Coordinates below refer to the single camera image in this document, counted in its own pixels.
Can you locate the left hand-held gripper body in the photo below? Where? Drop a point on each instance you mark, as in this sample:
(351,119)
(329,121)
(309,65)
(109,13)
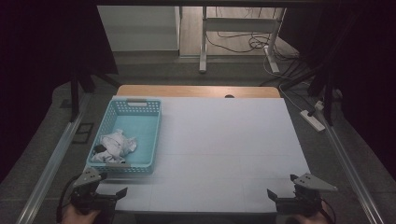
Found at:
(87,194)

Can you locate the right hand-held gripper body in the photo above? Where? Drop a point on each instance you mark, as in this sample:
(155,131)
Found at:
(303,199)

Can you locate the white and black cloth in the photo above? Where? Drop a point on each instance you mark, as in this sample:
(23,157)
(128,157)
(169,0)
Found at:
(116,146)

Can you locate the light blue plastic basket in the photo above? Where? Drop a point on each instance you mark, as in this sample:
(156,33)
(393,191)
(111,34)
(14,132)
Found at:
(137,127)

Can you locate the person's right hand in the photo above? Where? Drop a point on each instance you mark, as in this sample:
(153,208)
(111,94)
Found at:
(311,219)

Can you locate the person's left hand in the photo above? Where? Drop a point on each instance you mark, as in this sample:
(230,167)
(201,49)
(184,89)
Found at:
(73,216)

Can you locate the white power strip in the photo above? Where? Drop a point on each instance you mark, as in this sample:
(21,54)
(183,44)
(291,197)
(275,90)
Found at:
(312,120)

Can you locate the white table cover sheet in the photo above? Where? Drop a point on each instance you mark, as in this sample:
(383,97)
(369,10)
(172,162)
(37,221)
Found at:
(218,149)

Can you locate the black metal stand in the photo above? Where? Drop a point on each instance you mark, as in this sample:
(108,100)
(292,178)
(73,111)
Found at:
(327,99)
(74,96)

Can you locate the black curtain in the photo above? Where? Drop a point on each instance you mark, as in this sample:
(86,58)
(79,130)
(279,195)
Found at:
(361,77)
(46,62)

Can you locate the white cabinet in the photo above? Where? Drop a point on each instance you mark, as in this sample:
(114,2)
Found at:
(140,28)

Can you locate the aluminium rail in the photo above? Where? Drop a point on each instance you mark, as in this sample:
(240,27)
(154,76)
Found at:
(351,168)
(53,161)

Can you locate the white desk frame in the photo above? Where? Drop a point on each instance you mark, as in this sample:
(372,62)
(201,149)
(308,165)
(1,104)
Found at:
(239,25)

